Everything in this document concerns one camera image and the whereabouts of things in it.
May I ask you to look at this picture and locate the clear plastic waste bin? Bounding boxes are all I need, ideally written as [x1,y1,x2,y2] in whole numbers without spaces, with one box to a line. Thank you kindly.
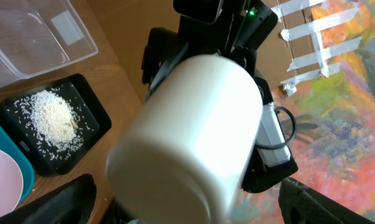
[0,0,98,88]

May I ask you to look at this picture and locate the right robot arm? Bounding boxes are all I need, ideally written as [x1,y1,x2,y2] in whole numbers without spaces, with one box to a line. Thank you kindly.
[141,0,298,193]

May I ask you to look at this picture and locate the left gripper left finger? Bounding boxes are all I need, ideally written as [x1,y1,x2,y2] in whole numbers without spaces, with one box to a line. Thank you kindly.
[0,174,97,224]

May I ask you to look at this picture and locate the white cup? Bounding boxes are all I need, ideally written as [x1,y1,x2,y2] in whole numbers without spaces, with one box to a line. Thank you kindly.
[106,55,262,223]

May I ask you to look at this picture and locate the small white plate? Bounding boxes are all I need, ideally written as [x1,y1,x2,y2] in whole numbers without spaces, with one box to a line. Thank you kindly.
[0,150,24,217]

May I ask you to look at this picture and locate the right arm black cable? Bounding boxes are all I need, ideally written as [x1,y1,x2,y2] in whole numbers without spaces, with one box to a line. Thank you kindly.
[255,106,298,151]

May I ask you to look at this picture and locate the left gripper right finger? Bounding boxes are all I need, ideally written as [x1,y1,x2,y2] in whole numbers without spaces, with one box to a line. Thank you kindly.
[278,177,373,224]

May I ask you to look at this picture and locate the teal serving tray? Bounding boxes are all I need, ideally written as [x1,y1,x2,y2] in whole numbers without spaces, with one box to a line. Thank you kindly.
[0,126,35,203]

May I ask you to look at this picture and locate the pile of white rice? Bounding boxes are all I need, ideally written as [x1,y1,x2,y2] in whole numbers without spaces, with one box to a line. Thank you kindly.
[13,90,94,161]

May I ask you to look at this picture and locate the black food waste tray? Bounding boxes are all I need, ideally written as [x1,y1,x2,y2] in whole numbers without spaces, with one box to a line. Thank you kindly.
[0,73,112,177]

